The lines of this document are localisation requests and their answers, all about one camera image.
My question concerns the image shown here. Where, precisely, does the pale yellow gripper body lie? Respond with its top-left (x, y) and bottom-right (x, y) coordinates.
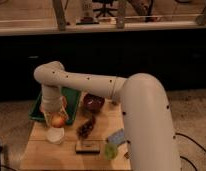
top-left (44, 111), bottom-right (69, 128)

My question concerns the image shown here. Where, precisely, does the orange yellow apple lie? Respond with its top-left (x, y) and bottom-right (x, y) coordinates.
top-left (51, 114), bottom-right (66, 128)

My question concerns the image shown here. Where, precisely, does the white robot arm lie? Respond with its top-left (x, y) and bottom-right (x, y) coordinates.
top-left (34, 61), bottom-right (181, 171)

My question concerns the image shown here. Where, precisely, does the white paper cup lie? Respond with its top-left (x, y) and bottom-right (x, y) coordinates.
top-left (46, 127), bottom-right (65, 144)

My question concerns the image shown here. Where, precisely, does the orange bowl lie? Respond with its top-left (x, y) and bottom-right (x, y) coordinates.
top-left (39, 96), bottom-right (67, 113)

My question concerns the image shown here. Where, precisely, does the green plastic tray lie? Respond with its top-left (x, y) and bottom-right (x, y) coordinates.
top-left (29, 88), bottom-right (81, 125)

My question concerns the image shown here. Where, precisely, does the bunch of dark grapes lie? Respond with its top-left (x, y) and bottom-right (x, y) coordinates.
top-left (77, 116), bottom-right (96, 139)

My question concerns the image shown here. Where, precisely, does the dark red bowl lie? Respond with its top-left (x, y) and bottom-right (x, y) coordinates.
top-left (83, 94), bottom-right (105, 113)

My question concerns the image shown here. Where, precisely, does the blue sponge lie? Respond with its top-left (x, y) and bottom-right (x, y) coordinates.
top-left (107, 129), bottom-right (125, 146)

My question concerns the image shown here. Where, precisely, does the metal fork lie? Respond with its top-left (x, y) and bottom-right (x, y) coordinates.
top-left (124, 152), bottom-right (129, 159)

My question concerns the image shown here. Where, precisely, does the black cable on floor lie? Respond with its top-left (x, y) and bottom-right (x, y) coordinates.
top-left (179, 155), bottom-right (199, 171)

